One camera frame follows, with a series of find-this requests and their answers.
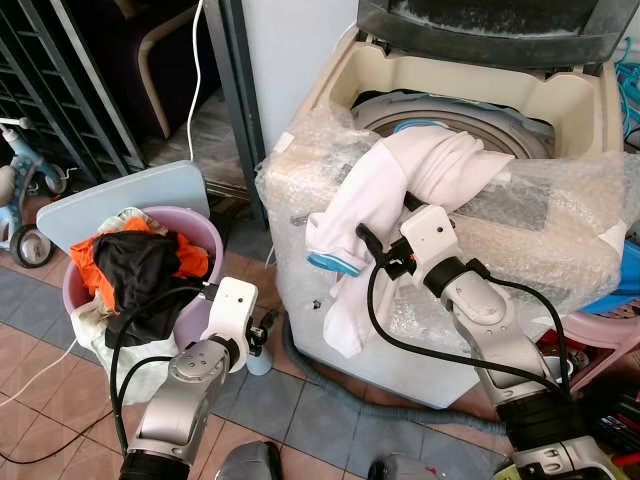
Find white garment with blue trim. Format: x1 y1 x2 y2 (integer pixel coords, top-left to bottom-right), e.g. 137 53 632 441
304 126 514 359

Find bubble-wrapped white washing machine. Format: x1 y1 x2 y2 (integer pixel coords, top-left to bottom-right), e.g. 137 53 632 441
255 0 640 411

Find dark grey washing machine lid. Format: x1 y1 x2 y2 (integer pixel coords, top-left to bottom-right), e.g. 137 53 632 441
357 0 640 73

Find teal plastic clothes hangers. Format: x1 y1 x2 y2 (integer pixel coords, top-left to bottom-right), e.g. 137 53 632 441
612 38 640 126

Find purple plastic laundry basket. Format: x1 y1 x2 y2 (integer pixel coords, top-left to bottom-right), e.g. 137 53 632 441
62 204 227 351

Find black garment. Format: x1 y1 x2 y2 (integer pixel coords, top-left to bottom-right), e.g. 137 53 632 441
93 230 183 319

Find plain white cloth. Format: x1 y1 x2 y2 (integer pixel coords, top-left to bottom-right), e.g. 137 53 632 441
72 298 176 379

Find orange garment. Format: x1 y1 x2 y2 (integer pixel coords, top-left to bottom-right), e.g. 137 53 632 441
68 218 211 313

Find white enamel pot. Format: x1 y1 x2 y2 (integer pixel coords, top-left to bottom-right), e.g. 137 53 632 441
540 345 579 389

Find grey robot right leg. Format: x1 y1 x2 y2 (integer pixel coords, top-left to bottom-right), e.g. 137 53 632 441
366 453 446 480

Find pink plastic basket stand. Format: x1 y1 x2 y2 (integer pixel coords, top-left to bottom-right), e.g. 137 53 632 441
540 295 640 393

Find blue plastic basin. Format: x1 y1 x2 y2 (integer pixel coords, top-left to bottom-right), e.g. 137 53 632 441
578 238 640 316

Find pale blue balance bike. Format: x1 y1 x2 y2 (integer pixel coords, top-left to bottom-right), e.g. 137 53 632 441
0 118 66 269

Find black tool crate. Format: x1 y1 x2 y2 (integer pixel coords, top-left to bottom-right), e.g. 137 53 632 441
583 372 640 471

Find dark metal gate grille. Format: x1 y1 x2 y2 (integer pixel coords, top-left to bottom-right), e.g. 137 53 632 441
0 0 151 186

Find purple sofa with beige trim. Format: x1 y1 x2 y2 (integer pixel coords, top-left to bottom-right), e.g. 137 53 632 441
60 0 226 141

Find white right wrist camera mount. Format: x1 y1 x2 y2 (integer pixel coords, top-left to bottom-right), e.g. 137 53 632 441
398 203 463 286

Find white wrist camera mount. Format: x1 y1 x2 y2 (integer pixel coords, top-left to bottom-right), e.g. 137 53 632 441
398 203 463 286
205 277 260 348

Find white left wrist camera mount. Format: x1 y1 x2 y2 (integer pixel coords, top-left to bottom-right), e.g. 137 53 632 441
205 277 260 348

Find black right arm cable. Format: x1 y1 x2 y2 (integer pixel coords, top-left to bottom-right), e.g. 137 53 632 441
365 258 573 401

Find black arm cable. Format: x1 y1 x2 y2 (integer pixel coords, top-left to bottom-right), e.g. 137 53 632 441
108 283 216 451
365 258 573 401

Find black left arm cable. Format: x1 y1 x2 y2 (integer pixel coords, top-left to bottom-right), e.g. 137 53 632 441
108 283 216 451

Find dark grey door frame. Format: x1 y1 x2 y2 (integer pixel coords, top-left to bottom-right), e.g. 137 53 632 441
203 0 269 229

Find white floor cable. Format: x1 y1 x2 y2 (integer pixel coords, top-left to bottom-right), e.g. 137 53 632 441
0 342 78 407

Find white wall cable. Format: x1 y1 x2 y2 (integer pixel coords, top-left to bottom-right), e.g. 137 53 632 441
186 0 207 163

